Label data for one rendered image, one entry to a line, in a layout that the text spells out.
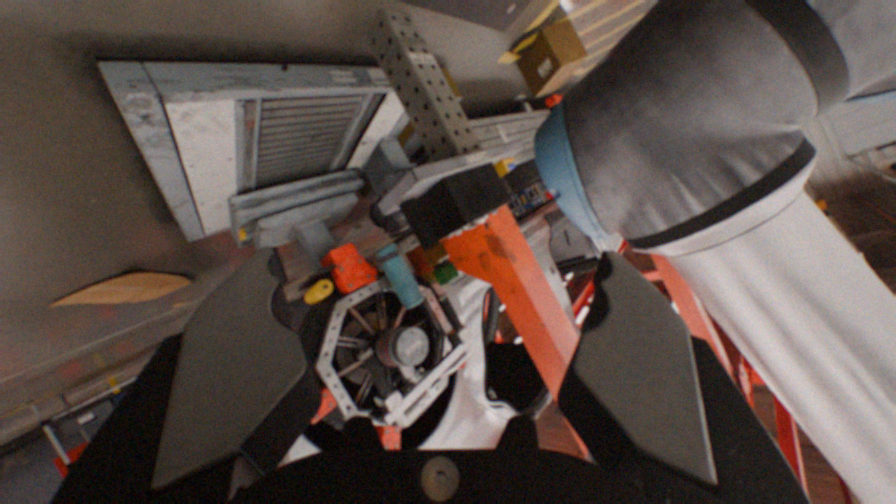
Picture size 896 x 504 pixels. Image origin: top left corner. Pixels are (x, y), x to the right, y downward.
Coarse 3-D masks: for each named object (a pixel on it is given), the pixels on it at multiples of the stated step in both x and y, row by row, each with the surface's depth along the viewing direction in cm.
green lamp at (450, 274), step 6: (450, 264) 60; (438, 270) 59; (444, 270) 58; (450, 270) 59; (456, 270) 60; (438, 276) 60; (444, 276) 58; (450, 276) 59; (456, 276) 60; (438, 282) 61; (444, 282) 59; (450, 282) 59
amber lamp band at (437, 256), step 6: (432, 246) 59; (438, 246) 59; (426, 252) 59; (432, 252) 58; (438, 252) 59; (444, 252) 60; (426, 258) 60; (432, 258) 59; (438, 258) 58; (444, 258) 59; (432, 264) 60
